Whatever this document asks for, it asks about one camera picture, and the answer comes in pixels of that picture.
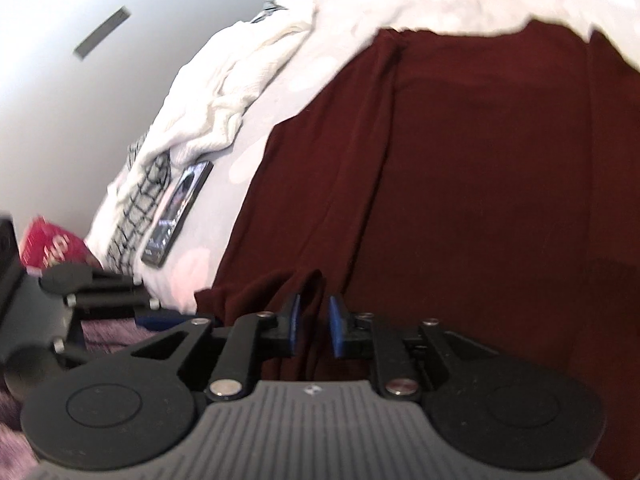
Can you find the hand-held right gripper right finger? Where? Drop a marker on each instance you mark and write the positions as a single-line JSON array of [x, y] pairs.
[[336, 327]]

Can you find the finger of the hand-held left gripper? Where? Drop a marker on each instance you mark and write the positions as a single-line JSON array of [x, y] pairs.
[[75, 351], [165, 321]]

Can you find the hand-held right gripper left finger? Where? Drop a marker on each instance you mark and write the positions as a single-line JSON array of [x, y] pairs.
[[295, 325]]

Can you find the maroon knit garment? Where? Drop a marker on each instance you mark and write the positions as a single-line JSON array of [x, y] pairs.
[[450, 185]]

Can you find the red patterned bag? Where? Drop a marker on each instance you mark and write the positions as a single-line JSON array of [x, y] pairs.
[[50, 245]]

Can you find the black smartphone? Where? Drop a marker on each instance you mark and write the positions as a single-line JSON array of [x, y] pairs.
[[177, 212]]

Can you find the black white checkered cloth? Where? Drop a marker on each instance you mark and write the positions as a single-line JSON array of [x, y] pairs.
[[137, 205]]

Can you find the bed with pink dotted sheet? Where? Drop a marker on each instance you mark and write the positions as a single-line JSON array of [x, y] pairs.
[[280, 125]]

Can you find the white muslin blanket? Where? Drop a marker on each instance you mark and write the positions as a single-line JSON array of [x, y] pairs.
[[215, 105]]

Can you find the grey cloth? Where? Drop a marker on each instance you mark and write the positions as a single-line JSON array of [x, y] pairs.
[[267, 11]]

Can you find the dark wall panel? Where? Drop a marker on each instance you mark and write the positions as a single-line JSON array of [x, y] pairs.
[[102, 31]]

